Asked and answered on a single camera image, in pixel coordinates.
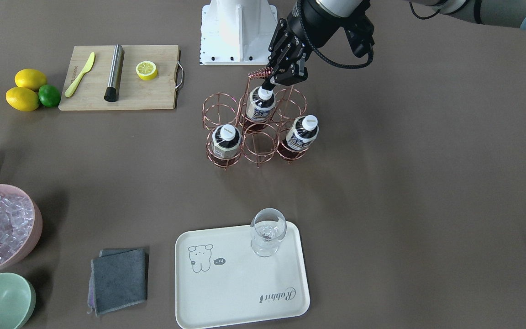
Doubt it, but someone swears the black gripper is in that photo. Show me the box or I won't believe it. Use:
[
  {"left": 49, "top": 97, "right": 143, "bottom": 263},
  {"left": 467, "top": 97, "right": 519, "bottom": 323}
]
[{"left": 261, "top": 0, "right": 374, "bottom": 91}]

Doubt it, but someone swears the tea bottle white cap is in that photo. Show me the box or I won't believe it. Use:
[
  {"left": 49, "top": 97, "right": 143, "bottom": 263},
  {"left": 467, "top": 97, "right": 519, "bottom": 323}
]
[{"left": 243, "top": 86, "right": 276, "bottom": 133}]

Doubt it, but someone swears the copper wire bottle basket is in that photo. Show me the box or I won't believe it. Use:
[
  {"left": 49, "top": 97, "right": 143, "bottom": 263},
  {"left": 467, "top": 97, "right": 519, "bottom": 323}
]
[{"left": 202, "top": 67, "right": 319, "bottom": 169}]

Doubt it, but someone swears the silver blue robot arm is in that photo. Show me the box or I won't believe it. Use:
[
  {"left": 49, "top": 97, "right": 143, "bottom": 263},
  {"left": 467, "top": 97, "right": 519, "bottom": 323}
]
[{"left": 261, "top": 0, "right": 526, "bottom": 94}]

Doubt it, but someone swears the half lemon slice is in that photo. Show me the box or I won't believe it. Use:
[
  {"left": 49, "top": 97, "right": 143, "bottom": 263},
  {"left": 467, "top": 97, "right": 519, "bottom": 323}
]
[{"left": 135, "top": 60, "right": 158, "bottom": 81}]

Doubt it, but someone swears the clear wine glass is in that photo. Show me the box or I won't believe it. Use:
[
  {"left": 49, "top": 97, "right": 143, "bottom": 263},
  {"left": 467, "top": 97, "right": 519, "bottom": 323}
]
[{"left": 250, "top": 208, "right": 287, "bottom": 257}]

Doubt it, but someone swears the steel muddler black tip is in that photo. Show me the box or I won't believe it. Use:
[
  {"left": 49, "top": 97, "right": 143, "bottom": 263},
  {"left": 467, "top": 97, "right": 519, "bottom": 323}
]
[{"left": 104, "top": 44, "right": 125, "bottom": 102}]

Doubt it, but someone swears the bamboo cutting board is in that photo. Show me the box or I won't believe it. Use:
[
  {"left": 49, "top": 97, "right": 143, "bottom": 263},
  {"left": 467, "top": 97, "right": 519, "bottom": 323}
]
[{"left": 58, "top": 45, "right": 183, "bottom": 111}]

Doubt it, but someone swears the cream serving tray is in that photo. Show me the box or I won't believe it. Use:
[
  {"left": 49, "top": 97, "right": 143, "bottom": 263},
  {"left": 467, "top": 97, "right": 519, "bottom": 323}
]
[{"left": 175, "top": 222, "right": 310, "bottom": 329}]

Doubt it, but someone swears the yellow plastic knife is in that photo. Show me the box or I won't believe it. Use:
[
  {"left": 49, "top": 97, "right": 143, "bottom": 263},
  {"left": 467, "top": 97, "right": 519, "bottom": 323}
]
[{"left": 64, "top": 52, "right": 96, "bottom": 98}]

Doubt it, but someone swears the green lime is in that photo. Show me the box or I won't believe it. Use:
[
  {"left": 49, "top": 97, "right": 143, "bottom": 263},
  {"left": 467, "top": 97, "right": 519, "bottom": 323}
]
[{"left": 38, "top": 84, "right": 61, "bottom": 108}]

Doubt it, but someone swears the whole yellow lemon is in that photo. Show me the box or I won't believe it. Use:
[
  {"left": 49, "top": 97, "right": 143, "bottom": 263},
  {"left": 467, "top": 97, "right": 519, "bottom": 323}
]
[{"left": 14, "top": 69, "right": 47, "bottom": 92}]

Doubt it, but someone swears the grey folded cloth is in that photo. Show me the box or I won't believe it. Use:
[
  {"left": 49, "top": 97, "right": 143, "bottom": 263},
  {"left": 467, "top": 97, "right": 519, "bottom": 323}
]
[{"left": 87, "top": 248, "right": 148, "bottom": 317}]

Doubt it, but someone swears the pink bowl of ice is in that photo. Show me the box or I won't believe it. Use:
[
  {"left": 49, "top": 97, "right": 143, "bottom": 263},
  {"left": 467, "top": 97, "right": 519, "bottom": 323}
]
[{"left": 0, "top": 185, "right": 42, "bottom": 270}]

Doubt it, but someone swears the green empty bowl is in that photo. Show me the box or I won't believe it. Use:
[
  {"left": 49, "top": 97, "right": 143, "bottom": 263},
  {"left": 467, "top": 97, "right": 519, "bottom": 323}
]
[{"left": 0, "top": 272, "right": 36, "bottom": 329}]

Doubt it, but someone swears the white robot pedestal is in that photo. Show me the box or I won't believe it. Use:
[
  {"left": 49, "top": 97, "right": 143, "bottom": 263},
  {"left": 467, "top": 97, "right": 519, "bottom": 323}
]
[{"left": 199, "top": 0, "right": 278, "bottom": 67}]

